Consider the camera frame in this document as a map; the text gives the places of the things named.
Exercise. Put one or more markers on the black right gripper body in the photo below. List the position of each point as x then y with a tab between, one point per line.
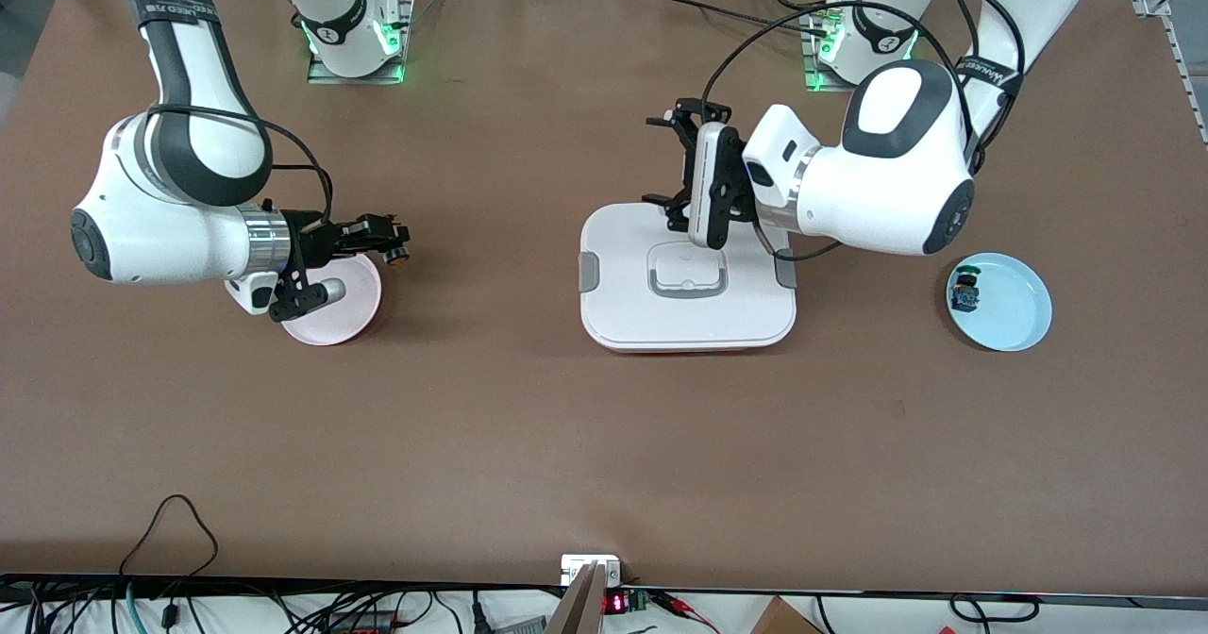
316	239

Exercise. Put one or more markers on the orange push-button switch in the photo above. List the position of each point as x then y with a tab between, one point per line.
396	257

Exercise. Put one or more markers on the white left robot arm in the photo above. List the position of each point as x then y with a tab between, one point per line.
897	191

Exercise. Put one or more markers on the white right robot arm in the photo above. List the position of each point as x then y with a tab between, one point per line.
142	228

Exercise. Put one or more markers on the pale pink round plate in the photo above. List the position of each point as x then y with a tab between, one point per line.
335	323

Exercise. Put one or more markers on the light blue round plate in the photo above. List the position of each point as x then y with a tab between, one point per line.
1015	304

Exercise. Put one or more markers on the red clip lead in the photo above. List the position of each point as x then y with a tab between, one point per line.
684	608

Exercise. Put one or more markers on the circuit board red display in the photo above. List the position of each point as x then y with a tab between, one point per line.
615	603

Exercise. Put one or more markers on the grey power adapter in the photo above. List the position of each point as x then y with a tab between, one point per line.
519	626

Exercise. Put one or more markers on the brown cardboard piece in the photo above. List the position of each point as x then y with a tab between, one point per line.
783	621

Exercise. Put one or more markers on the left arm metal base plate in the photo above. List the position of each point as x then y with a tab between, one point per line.
810	68

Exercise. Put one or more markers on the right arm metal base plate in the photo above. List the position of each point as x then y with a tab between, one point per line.
354	78

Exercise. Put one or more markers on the blue push-button switch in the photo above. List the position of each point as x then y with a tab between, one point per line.
964	296

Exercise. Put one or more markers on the white metal bracket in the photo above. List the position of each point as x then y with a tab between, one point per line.
574	566

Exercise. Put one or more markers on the aluminium profile post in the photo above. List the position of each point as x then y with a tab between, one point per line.
578	613

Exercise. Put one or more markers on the aluminium frame rail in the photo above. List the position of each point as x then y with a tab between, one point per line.
1144	2

